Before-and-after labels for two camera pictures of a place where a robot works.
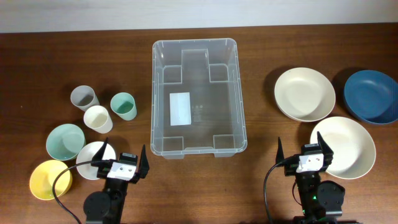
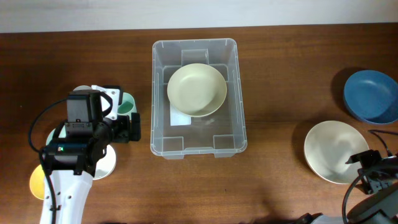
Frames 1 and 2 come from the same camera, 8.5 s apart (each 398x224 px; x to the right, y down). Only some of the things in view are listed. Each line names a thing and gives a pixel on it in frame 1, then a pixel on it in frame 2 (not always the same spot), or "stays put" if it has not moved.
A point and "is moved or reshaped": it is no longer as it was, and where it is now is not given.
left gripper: x=102 y=167 → x=125 y=135
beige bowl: x=305 y=94 → x=197 y=89
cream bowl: x=352 y=145 is moved or reshaped
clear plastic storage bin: x=196 y=101 stays put
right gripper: x=327 y=155 → x=365 y=158
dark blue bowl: x=372 y=96 stays put
